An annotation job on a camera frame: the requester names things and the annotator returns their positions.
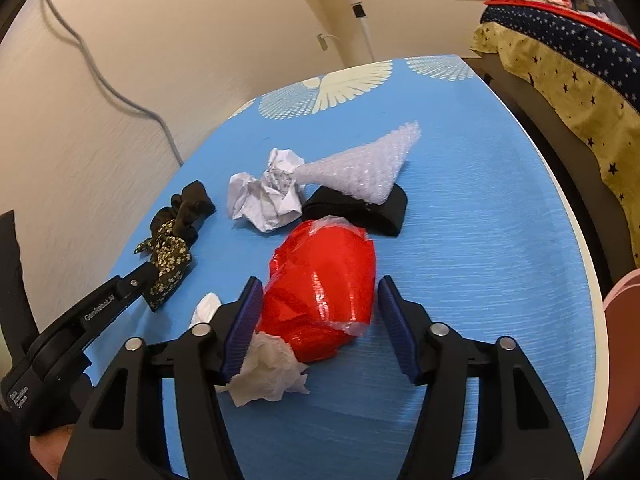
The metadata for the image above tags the white standing fan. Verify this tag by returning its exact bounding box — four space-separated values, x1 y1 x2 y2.
304 0 376 67

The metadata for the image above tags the grey wall cable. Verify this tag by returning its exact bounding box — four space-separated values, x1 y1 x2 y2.
39 0 185 167

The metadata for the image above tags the white wall socket plug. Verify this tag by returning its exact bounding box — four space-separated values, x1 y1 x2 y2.
317 32 340 51

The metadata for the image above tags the yellow star bed skirt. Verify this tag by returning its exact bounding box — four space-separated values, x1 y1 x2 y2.
472 23 639 259

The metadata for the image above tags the red plastic bag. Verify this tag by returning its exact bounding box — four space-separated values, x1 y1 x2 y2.
257 216 376 364

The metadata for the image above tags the red blanket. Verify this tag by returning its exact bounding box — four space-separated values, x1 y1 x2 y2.
484 0 640 49

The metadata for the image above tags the crumpled white tissue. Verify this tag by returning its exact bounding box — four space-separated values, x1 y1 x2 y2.
216 332 309 408

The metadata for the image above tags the small white tissue piece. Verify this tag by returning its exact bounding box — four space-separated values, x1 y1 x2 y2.
189 292 221 327

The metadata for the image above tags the pink plastic trash bin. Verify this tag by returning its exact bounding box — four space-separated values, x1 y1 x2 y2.
596 270 640 467

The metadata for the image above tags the black cloth pouch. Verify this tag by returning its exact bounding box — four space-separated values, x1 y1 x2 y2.
302 184 408 237

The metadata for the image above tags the navy star bedsheet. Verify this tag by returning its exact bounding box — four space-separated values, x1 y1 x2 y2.
480 6 639 103

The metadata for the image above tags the crumpled white paper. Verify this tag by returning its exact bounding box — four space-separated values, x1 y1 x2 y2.
227 148 305 233

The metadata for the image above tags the clear bubble wrap bag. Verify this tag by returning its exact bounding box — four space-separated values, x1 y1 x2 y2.
293 122 421 205

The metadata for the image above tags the black floral scrunchie cloth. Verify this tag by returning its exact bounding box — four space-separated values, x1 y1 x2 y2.
134 180 216 311

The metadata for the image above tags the blue patterned tablecloth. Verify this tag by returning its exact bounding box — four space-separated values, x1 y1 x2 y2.
89 58 596 479

